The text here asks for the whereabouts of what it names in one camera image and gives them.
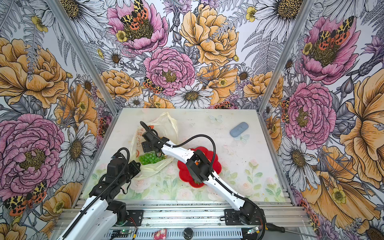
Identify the red flower-shaped plate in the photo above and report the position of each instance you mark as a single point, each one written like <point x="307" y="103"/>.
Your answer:
<point x="186" y="177"/>

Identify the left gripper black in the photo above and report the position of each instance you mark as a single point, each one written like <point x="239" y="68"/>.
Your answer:
<point x="132" y="165"/>

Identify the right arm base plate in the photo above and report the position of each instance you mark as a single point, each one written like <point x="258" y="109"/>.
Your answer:
<point x="234" y="218"/>

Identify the left aluminium corner post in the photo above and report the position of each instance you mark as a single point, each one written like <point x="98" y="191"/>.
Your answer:
<point x="69" y="29"/>

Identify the right aluminium corner post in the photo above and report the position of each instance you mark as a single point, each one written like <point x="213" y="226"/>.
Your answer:
<point x="291" y="40"/>

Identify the cream plastic bag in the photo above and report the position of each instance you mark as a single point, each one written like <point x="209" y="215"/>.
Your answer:
<point x="162" y="126"/>

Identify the green grapes bunch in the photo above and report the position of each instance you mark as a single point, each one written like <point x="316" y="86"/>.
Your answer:
<point x="150" y="158"/>

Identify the grey-blue oval case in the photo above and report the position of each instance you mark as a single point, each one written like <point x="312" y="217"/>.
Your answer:
<point x="239" y="129"/>

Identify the aluminium rail frame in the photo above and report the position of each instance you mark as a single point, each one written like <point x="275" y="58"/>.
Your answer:
<point x="204" y="218"/>

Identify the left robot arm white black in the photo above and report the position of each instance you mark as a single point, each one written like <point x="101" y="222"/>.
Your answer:
<point x="101" y="211"/>

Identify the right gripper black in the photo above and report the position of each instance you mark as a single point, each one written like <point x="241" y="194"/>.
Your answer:
<point x="145" y="146"/>

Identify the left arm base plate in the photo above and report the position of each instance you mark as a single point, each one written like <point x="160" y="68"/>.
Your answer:
<point x="130" y="218"/>

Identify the aluminium corner post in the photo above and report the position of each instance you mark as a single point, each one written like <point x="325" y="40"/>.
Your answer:
<point x="69" y="29"/>
<point x="291" y="40"/>

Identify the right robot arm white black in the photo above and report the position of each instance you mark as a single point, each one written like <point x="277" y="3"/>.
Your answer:
<point x="201" y="169"/>

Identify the pink white small object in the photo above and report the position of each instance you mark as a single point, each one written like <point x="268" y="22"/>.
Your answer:
<point x="160" y="234"/>

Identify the black round knob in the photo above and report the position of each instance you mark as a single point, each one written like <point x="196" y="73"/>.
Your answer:
<point x="188" y="233"/>

